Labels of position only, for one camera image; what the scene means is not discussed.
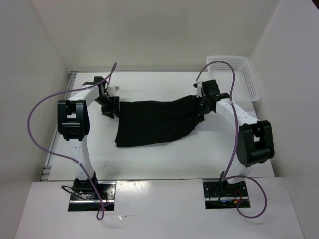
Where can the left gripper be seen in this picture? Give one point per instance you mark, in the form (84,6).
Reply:
(113,109)

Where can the black shorts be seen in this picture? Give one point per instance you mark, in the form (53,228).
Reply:
(150,122)

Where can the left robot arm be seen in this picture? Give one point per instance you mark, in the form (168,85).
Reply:
(74,126)

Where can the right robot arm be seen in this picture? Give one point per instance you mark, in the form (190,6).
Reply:
(253,138)

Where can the white plastic basket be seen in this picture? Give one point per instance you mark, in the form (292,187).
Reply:
(234,71)

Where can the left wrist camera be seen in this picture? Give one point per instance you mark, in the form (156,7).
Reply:
(112,90)

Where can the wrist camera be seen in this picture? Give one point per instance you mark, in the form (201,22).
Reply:
(112,90)
(199,89)

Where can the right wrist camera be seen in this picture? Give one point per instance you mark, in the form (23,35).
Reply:
(199,89)

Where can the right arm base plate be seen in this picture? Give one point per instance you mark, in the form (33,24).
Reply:
(223,195)

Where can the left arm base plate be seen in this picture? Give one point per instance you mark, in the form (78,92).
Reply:
(84,198)

